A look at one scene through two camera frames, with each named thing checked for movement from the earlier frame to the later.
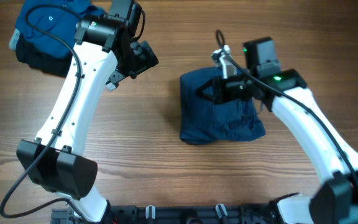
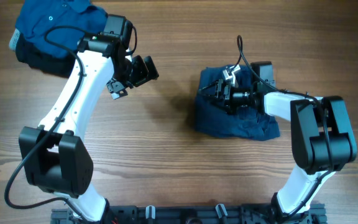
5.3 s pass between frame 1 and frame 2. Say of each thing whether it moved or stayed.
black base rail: stayed
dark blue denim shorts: moved
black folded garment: stayed
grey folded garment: stayed
